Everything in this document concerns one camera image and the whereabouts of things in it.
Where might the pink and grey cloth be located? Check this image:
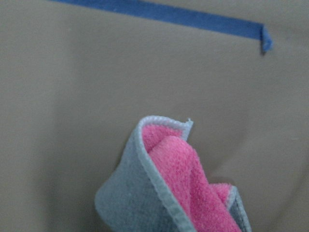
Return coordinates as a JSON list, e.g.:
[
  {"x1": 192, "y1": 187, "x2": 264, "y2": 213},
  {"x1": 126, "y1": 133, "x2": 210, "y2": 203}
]
[{"x1": 95, "y1": 116, "x2": 251, "y2": 232}]

